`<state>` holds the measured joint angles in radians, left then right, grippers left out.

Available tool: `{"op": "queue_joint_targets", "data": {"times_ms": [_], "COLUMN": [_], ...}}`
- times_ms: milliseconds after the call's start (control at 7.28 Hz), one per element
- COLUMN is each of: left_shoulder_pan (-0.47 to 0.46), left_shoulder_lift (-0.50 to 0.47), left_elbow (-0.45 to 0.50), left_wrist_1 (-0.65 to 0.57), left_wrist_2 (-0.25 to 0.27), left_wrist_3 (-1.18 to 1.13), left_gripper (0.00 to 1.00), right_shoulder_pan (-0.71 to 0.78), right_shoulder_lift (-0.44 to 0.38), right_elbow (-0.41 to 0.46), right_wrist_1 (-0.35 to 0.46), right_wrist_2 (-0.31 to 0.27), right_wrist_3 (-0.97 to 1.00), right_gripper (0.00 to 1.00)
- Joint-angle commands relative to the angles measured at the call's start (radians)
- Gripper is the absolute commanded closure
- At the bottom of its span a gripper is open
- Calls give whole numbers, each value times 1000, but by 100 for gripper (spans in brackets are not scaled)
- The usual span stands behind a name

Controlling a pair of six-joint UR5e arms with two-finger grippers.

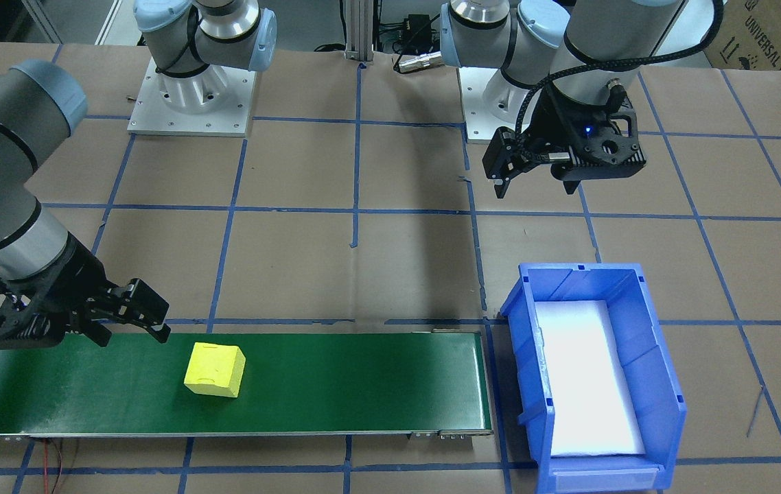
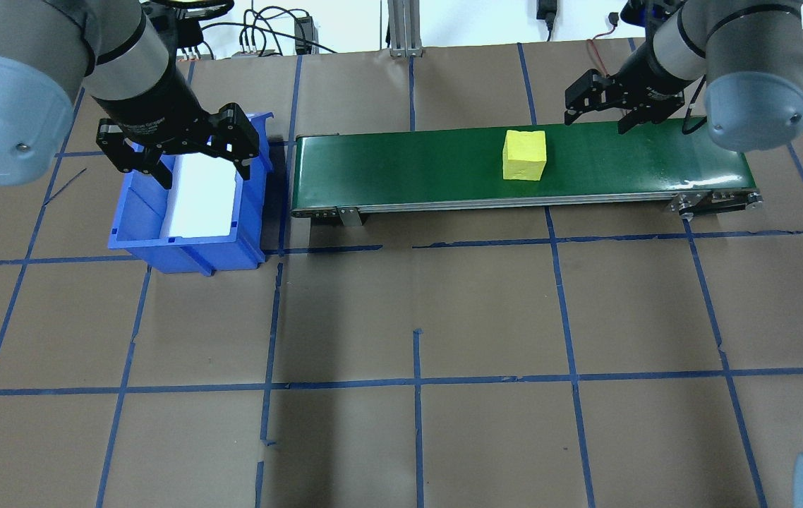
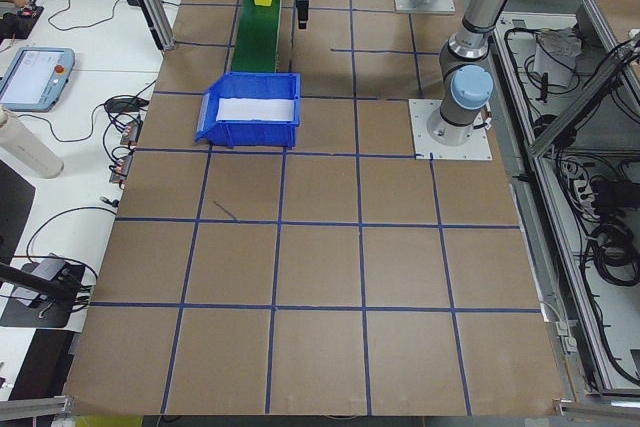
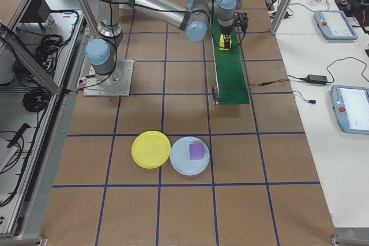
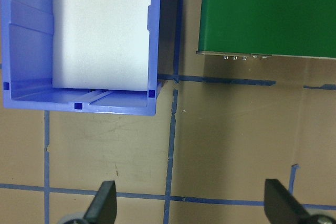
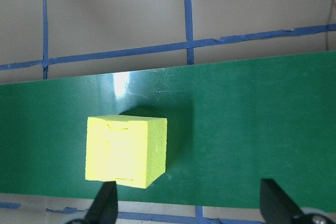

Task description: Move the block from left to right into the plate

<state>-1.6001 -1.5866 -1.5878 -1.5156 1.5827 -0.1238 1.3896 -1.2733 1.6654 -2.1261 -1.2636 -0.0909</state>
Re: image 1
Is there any yellow foam block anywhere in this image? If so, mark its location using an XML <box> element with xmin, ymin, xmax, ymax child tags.
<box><xmin>183</xmin><ymin>342</ymin><xmax>247</xmax><ymax>399</ymax></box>

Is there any silver cylindrical connector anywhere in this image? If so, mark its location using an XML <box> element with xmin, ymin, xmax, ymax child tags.
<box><xmin>397</xmin><ymin>51</ymin><xmax>443</xmax><ymax>73</ymax></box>

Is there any white foam bin liner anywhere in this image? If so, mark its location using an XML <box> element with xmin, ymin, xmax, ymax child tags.
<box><xmin>535</xmin><ymin>300</ymin><xmax>646</xmax><ymax>457</ymax></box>

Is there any green belt conveyor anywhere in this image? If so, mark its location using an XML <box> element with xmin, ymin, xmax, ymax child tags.
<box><xmin>0</xmin><ymin>331</ymin><xmax>494</xmax><ymax>441</ymax></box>

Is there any brown cardboard box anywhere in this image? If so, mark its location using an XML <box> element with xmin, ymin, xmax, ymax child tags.
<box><xmin>703</xmin><ymin>0</ymin><xmax>781</xmax><ymax>73</ymax></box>

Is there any blue plastic storage bin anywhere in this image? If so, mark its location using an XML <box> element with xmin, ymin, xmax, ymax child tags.
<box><xmin>499</xmin><ymin>263</ymin><xmax>688</xmax><ymax>493</ymax></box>

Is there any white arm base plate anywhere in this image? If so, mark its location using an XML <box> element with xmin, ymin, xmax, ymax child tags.
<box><xmin>459</xmin><ymin>65</ymin><xmax>556</xmax><ymax>145</ymax></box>
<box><xmin>128</xmin><ymin>58</ymin><xmax>257</xmax><ymax>138</ymax></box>

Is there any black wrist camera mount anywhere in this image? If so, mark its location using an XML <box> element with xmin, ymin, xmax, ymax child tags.
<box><xmin>0</xmin><ymin>268</ymin><xmax>48</xmax><ymax>351</ymax></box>
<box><xmin>548</xmin><ymin>89</ymin><xmax>647</xmax><ymax>183</ymax></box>

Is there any red conveyor wire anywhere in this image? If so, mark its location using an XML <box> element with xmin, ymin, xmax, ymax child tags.
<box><xmin>40</xmin><ymin>439</ymin><xmax>67</xmax><ymax>494</ymax></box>

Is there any aluminium extrusion post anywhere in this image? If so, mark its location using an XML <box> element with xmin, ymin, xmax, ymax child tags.
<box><xmin>340</xmin><ymin>0</ymin><xmax>377</xmax><ymax>62</ymax></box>

